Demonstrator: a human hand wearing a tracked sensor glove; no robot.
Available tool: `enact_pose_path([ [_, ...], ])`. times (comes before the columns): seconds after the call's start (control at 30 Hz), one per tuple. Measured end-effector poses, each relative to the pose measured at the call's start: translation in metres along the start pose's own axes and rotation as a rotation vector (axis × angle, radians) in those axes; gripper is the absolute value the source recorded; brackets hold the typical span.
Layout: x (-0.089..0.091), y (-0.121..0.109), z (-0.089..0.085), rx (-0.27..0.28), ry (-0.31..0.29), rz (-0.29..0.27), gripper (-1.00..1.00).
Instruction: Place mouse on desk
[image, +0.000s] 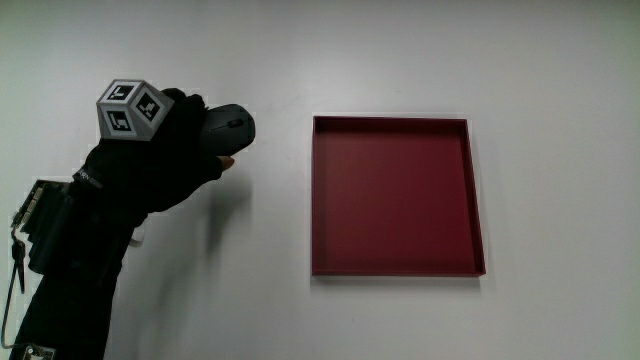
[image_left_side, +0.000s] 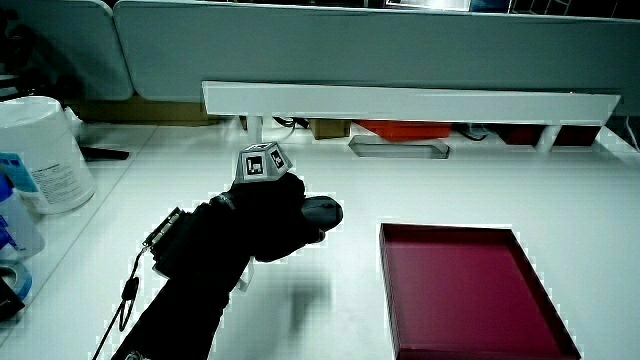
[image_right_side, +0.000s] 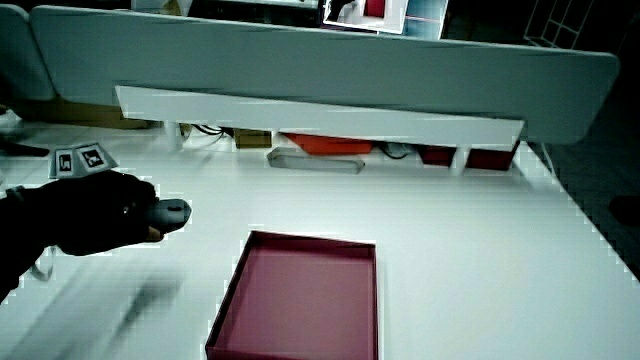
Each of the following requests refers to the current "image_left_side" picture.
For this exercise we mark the wide grey partition panel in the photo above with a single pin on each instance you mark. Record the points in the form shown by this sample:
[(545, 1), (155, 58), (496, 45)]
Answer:
[(350, 47)]

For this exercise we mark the flat black object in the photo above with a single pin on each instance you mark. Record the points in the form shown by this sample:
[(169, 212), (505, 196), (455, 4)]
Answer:
[(102, 153)]

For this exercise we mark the dark red square tray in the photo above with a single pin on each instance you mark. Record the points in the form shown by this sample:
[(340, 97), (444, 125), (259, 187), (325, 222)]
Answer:
[(465, 295)]

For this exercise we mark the black device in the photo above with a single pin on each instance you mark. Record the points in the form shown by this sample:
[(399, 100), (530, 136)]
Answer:
[(7, 302)]

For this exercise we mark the person's right forearm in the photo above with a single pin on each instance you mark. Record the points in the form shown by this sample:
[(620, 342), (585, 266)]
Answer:
[(195, 280)]

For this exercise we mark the flat brown cardboard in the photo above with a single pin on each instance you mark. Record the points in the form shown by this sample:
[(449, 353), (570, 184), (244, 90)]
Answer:
[(145, 111)]

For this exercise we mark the white bottle with blue label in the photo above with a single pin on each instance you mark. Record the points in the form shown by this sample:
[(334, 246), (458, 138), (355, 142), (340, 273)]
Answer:
[(15, 225)]

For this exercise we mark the dark grey computer mouse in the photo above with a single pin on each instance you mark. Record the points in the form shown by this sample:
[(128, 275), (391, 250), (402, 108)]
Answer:
[(324, 211)]

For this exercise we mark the person's right hand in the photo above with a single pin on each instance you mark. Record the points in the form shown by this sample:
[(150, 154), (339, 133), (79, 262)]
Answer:
[(265, 215)]

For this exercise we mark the dark red box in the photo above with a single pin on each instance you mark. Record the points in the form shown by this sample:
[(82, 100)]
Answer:
[(575, 135)]

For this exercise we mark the narrow grey partition panel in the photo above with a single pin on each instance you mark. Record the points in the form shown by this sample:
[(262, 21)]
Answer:
[(85, 50)]

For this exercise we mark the white wipes canister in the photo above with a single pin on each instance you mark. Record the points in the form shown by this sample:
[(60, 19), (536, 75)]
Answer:
[(42, 155)]

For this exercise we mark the orange box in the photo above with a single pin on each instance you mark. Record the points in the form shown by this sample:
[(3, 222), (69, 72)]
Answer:
[(402, 129)]

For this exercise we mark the white monitor riser shelf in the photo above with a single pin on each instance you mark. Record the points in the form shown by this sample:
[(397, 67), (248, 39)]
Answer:
[(400, 104)]

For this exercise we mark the white desk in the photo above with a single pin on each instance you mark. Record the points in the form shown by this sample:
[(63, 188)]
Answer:
[(450, 190)]

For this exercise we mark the brown cardboard box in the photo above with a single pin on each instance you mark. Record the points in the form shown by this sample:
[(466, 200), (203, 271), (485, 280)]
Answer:
[(329, 128)]

